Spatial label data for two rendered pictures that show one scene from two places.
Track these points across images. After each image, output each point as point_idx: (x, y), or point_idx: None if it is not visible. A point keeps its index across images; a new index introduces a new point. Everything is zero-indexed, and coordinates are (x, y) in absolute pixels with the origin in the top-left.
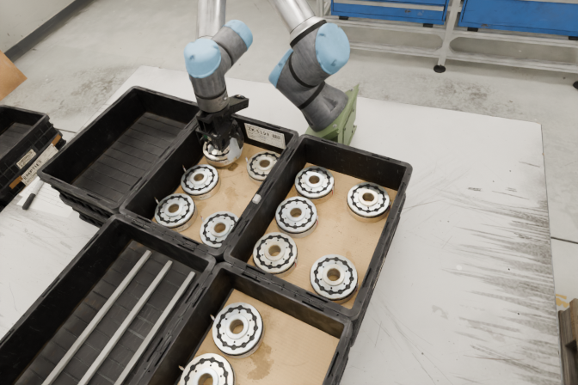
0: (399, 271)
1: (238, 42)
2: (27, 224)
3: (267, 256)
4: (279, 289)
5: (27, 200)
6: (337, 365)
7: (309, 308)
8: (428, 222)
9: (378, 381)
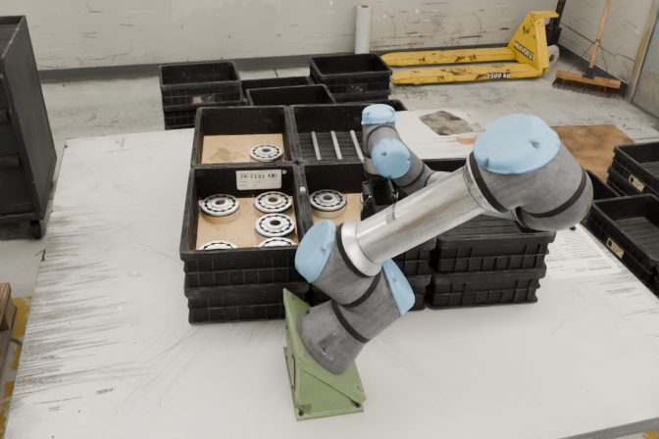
0: (176, 286)
1: (373, 144)
2: None
3: (275, 195)
4: (245, 163)
5: None
6: (191, 152)
7: (221, 163)
8: (156, 334)
9: (173, 229)
